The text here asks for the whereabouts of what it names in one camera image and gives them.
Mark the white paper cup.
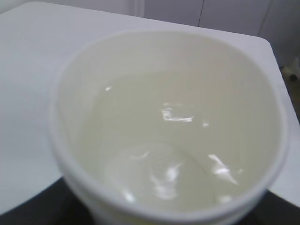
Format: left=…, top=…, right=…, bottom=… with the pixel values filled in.
left=49, top=30, right=289, bottom=225

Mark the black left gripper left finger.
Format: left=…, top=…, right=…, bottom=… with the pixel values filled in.
left=0, top=179, right=94, bottom=225

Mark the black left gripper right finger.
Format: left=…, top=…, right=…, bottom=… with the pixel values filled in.
left=237, top=191, right=300, bottom=225

